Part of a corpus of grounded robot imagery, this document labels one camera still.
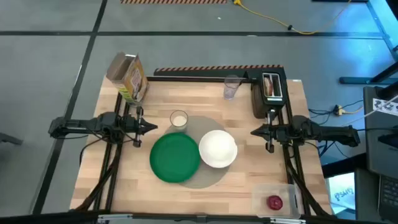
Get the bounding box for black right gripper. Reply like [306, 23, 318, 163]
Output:
[250, 109, 292, 154]

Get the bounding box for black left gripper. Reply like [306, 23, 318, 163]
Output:
[123, 106, 159, 148]

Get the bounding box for brown bagel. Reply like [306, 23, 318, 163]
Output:
[264, 76, 274, 97]

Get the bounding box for panda puffs cereal box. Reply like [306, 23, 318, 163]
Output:
[106, 52, 149, 105]

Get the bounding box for clear drinking glass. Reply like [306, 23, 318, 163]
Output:
[223, 74, 242, 101]

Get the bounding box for red apple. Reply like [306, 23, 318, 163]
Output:
[266, 195, 284, 212]

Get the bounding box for glass of milk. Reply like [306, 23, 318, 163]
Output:
[169, 110, 189, 133]

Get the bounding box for black two-slot toaster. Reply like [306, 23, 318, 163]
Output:
[251, 72, 287, 120]

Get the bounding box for green plate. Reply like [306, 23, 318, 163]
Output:
[149, 132, 201, 184]

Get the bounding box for white bowl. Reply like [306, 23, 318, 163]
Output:
[198, 129, 238, 169]

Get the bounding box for round grey placemat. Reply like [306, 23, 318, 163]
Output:
[164, 115, 233, 190]

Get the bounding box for clear plastic container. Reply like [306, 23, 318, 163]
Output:
[251, 183, 301, 219]

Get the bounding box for grey equipment cabinet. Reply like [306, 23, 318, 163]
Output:
[363, 85, 398, 180]

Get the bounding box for printed marker sheet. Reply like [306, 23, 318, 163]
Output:
[372, 98, 398, 117]

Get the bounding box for grey chair leg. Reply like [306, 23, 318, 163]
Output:
[0, 132, 24, 146]

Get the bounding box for black keyboard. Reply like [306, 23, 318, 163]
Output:
[377, 174, 398, 222]

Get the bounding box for black aluminium table frame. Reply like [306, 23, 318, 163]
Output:
[70, 67, 335, 224]

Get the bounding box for long hazard striped cable cover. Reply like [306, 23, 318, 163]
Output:
[154, 64, 284, 77]

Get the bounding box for white cable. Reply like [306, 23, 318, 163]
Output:
[340, 95, 398, 127]

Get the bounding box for yellow extension cable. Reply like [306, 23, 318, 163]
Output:
[233, 0, 354, 35]

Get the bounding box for metal desk frame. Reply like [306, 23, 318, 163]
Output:
[338, 0, 398, 85]

